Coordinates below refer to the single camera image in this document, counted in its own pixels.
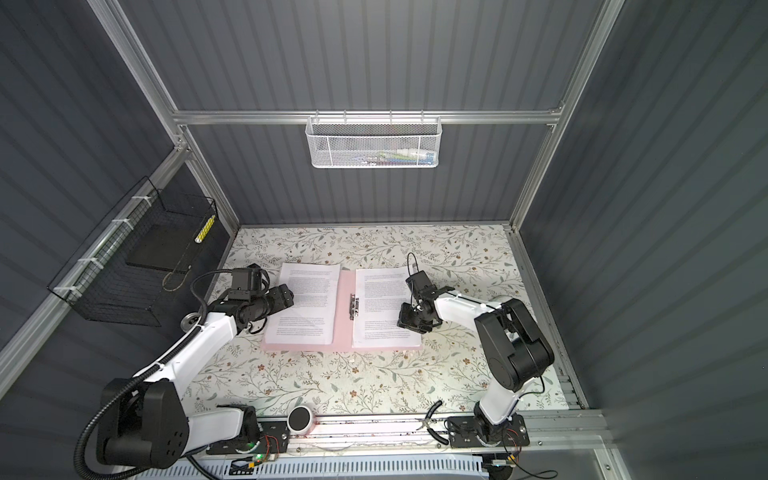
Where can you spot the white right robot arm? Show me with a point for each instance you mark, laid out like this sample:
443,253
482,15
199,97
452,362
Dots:
515,349

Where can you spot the black handled pliers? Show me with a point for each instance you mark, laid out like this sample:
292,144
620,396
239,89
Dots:
427,424

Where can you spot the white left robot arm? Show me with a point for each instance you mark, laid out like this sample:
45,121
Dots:
142,424

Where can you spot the black wire mesh basket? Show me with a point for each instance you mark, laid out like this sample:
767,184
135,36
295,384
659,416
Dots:
137,270

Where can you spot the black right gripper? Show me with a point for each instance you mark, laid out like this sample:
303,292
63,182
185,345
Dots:
404,319

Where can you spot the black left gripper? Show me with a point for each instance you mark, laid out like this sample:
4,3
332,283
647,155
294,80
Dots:
281,297

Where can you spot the printed white paper sheet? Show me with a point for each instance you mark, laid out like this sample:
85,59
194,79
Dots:
310,321

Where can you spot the white beverage can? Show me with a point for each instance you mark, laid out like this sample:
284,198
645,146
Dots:
189,321

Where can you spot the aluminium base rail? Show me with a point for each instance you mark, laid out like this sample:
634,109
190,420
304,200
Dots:
382,434

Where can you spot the white wire mesh basket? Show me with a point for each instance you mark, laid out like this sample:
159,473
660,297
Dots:
388,145

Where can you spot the pink file folder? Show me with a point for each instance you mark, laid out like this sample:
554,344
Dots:
343,328

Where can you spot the white perforated vent strip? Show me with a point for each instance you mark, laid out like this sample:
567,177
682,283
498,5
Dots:
427,466

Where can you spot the silver metal folder clip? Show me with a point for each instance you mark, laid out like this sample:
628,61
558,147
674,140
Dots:
353,307

